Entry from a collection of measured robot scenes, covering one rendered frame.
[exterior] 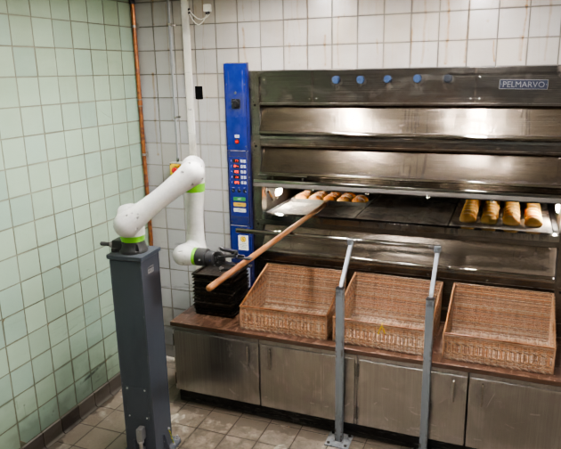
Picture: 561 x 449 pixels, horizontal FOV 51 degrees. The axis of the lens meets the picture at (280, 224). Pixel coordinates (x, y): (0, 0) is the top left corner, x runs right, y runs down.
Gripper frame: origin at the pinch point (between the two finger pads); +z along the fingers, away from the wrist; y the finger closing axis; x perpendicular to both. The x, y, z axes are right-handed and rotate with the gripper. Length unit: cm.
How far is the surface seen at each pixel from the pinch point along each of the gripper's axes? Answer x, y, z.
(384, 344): -51, 58, 60
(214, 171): -101, -25, -68
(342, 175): -99, -27, 22
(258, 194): -101, -11, -36
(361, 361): -46, 68, 49
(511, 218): -117, -3, 121
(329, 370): -46, 77, 30
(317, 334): -52, 59, 21
